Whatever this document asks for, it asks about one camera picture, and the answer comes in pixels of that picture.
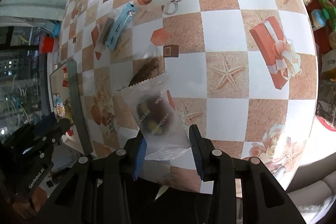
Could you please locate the cardboard box tray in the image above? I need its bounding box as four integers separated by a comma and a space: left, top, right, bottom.
50, 59, 93, 155

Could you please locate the translucent chocolate snack packet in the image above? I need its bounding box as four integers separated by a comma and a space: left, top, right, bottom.
120, 73, 191, 161

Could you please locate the yellow white chip bag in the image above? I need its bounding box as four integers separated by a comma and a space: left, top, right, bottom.
52, 93, 71, 119

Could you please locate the clear dried meat packet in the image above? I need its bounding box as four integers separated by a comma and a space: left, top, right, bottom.
128, 44, 165, 86

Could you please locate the light blue snack packet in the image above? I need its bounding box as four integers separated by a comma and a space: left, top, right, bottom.
106, 3, 138, 51

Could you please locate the checkered tablecloth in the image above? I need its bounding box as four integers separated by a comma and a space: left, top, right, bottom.
59, 0, 317, 188

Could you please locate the snack pile basket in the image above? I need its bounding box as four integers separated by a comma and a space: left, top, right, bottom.
303, 0, 335, 131

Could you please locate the red bucket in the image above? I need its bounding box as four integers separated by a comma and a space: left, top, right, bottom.
39, 36, 55, 54

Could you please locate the person's left hand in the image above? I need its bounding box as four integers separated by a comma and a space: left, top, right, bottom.
29, 186, 48, 213

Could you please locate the dark red snack bag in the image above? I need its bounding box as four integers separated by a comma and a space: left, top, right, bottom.
62, 67, 68, 88

